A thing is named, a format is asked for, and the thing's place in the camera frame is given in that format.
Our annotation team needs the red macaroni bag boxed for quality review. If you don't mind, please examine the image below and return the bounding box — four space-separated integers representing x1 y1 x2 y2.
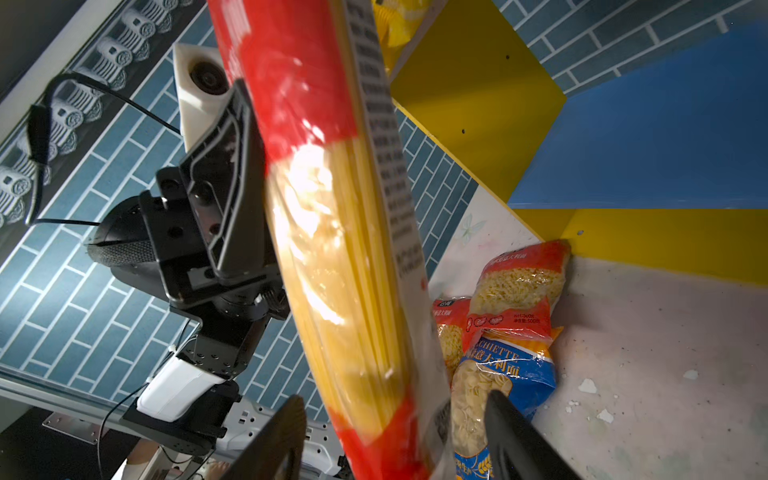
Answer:
432 297 471 379
464 240 571 347

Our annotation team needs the yellow shelf unit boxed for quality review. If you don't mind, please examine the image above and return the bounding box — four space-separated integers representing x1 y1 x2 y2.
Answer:
371 0 768 288

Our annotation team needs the yellow spaghetti bag long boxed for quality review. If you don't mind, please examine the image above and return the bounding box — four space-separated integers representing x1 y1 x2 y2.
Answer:
372 0 432 74

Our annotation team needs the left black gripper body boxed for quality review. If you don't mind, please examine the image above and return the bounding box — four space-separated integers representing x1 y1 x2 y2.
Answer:
86 167 290 318

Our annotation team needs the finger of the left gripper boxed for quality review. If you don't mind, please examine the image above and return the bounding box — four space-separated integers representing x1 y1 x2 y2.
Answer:
180 80 268 285

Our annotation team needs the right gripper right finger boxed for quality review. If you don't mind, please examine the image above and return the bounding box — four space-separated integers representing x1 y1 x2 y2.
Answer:
484 390 581 480

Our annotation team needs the blue shell pasta bag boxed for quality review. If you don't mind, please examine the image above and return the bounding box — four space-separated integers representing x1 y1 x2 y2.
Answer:
451 330 556 479

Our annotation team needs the red spaghetti bag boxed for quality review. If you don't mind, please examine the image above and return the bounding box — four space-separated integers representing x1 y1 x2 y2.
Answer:
208 1 455 479

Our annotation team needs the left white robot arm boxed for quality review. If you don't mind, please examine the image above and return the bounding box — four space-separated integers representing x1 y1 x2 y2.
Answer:
87 81 290 456

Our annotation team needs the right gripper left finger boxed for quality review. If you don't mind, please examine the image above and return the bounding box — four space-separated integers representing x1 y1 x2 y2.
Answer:
221 395 307 480

